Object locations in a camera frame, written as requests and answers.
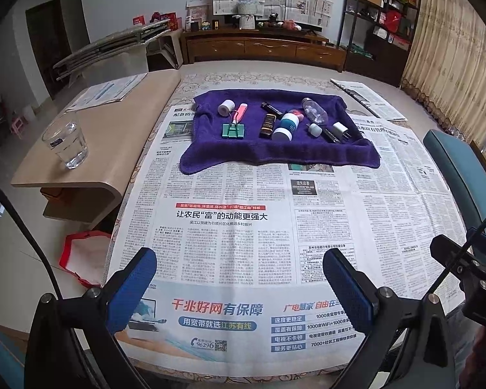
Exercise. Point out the pink highlighter pen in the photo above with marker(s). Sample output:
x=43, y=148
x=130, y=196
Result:
x=241, y=111

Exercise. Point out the beige wooden side table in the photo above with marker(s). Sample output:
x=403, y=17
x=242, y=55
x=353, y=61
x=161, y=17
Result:
x=117, y=137

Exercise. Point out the newspapers on wall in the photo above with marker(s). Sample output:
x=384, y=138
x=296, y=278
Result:
x=291, y=4

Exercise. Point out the long black case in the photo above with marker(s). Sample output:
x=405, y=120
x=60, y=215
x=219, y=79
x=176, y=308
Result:
x=330, y=134

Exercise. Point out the red and white bag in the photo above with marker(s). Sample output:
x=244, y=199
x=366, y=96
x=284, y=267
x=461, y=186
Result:
x=71, y=251

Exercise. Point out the white charger plug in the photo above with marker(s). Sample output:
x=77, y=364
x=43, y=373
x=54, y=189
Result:
x=340, y=129

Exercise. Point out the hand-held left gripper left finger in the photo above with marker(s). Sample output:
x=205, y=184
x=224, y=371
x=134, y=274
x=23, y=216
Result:
x=129, y=291

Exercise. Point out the dark wooden door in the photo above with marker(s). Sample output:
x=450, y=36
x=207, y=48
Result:
x=44, y=48

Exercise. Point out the white tape roll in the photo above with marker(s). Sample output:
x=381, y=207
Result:
x=226, y=107

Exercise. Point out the brown wooden cabinet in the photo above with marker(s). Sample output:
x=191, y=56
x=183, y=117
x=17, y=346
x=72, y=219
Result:
x=267, y=46

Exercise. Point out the black and gold cylinder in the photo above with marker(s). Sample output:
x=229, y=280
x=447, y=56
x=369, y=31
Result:
x=267, y=126

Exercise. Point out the white pump bottle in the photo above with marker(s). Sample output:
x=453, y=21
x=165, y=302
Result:
x=191, y=24

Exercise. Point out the slim black stick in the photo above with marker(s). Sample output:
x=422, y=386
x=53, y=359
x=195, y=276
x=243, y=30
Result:
x=272, y=108

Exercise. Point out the clear plastic bottle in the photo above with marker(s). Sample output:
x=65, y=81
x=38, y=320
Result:
x=314, y=110

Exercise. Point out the open newspaper sheet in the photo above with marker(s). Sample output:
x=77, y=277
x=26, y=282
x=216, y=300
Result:
x=409, y=158

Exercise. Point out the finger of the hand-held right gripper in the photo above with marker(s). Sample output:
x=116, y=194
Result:
x=453, y=255

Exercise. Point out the beige curtain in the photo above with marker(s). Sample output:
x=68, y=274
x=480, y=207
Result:
x=449, y=69

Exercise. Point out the white and blue leaflet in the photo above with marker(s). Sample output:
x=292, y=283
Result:
x=105, y=91

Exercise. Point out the purple towel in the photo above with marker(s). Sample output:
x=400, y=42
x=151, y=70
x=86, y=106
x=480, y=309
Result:
x=226, y=154

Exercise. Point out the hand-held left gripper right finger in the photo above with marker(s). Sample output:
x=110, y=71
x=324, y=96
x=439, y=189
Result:
x=348, y=291

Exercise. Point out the red gift boxes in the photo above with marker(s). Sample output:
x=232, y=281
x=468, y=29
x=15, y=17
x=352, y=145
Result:
x=162, y=19

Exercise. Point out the grey folded table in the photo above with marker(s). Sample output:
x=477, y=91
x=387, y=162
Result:
x=105, y=44

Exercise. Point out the teal chair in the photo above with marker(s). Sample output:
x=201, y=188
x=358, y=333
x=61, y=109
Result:
x=457, y=170

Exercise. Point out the green binder clip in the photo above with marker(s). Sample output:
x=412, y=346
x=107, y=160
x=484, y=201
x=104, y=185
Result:
x=233, y=130

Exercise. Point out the small pink stool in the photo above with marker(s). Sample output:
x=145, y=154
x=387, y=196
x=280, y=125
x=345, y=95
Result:
x=18, y=124

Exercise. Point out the dark shelf unit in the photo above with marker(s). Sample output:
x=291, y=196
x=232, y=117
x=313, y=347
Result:
x=376, y=28

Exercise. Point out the clear drinking glass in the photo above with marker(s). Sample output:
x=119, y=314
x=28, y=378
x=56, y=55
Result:
x=67, y=146

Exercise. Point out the white woven basket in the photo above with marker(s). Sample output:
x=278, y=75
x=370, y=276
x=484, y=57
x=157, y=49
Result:
x=247, y=14

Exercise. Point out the small white round cap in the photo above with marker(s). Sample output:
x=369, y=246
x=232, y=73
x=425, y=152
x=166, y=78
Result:
x=314, y=129

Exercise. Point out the white wall notice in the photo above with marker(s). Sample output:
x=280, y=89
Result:
x=198, y=4

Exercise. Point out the newspaper sheet with blue advert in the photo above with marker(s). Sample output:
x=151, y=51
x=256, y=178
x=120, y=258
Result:
x=226, y=251

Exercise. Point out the white plastic stool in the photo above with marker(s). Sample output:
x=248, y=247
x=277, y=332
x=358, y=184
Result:
x=166, y=48

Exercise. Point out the folded newspaper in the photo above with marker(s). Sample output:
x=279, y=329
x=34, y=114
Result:
x=368, y=93

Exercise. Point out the white and blue tube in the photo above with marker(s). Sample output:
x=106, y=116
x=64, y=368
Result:
x=287, y=125

